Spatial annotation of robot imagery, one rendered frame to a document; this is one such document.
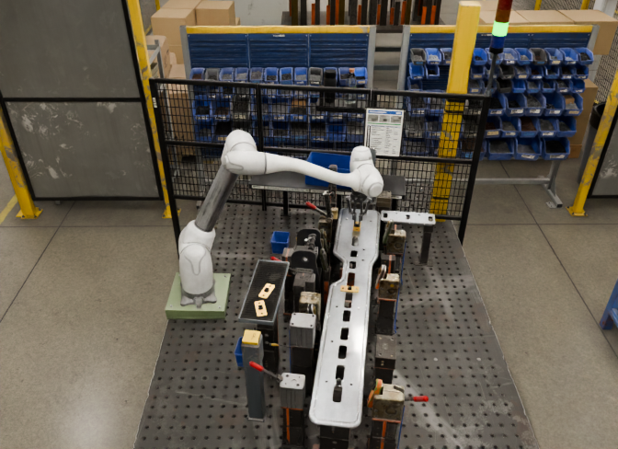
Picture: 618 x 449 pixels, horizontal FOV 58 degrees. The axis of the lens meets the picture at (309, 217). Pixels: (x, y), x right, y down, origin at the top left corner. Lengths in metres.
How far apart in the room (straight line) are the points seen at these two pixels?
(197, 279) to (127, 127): 2.10
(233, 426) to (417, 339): 0.96
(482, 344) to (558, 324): 1.37
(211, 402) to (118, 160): 2.72
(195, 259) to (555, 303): 2.60
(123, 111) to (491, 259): 3.04
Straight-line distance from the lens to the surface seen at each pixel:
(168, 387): 2.65
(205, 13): 6.96
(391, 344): 2.30
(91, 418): 3.55
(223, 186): 2.76
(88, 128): 4.72
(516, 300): 4.23
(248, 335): 2.14
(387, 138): 3.26
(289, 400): 2.16
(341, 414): 2.11
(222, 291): 2.95
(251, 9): 9.10
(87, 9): 4.36
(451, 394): 2.61
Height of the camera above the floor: 2.70
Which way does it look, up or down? 34 degrees down
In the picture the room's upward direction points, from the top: straight up
